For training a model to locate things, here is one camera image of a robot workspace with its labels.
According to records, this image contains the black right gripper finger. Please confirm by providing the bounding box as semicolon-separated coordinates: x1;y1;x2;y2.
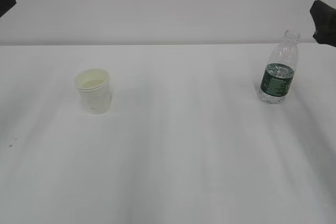
310;0;336;47

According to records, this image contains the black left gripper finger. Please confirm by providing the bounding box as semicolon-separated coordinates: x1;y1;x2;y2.
0;0;16;17

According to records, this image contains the clear green-label water bottle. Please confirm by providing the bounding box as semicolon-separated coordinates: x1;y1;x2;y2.
258;30;300;104

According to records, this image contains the white paper cup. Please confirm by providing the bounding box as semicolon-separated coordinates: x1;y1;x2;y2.
75;69;112;114

